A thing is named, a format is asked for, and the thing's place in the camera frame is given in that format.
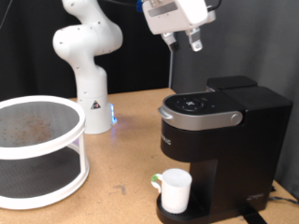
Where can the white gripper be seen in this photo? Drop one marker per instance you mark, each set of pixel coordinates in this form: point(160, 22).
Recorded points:
point(177, 15)

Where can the black Keurig coffee machine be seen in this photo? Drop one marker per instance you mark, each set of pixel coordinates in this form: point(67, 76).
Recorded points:
point(243, 140)

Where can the grey partition panel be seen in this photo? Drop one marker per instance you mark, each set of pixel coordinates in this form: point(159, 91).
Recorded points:
point(249, 46)

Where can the black curtain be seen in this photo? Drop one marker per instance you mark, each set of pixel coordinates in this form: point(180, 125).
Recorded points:
point(28, 46)

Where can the black tape strip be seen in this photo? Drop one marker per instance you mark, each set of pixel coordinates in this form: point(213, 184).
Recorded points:
point(253, 217)

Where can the white two-tier turntable shelf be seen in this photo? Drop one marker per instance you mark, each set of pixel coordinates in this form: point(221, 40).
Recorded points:
point(37, 177)

